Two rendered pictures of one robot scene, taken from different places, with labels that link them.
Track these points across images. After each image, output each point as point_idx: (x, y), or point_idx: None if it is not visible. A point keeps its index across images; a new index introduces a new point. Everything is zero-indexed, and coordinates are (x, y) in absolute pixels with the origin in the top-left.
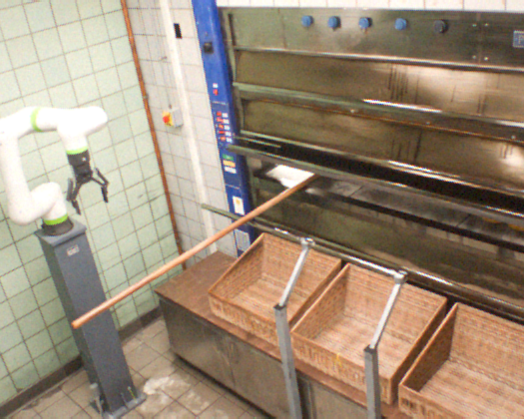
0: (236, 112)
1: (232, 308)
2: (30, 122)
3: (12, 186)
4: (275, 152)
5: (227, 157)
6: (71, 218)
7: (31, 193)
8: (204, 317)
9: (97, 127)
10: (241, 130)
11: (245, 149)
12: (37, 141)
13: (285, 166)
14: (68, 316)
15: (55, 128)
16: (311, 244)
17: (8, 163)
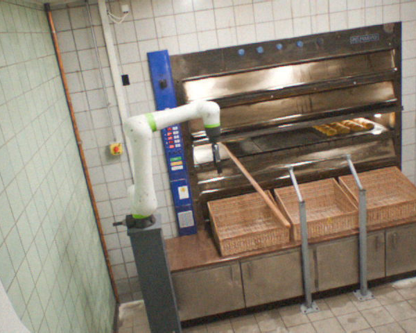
0: (181, 124)
1: (243, 239)
2: (148, 123)
3: (150, 177)
4: (231, 134)
5: (175, 159)
6: None
7: None
8: (221, 260)
9: None
10: (191, 133)
11: None
12: (60, 175)
13: (244, 137)
14: (150, 305)
15: (171, 123)
16: (295, 164)
17: (150, 155)
